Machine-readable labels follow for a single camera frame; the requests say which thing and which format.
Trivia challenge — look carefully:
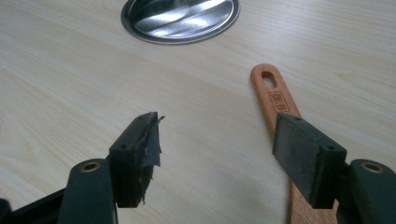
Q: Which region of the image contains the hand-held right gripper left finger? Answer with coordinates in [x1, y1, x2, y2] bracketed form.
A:
[57, 111, 165, 224]

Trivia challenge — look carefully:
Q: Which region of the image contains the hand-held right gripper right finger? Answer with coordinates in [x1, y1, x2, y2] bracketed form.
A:
[272, 112, 396, 224]

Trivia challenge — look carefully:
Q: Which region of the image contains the wooden spatula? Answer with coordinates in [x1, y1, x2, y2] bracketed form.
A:
[249, 63, 340, 224]

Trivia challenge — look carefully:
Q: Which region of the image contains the round metal plate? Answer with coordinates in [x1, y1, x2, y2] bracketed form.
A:
[120, 0, 241, 46]

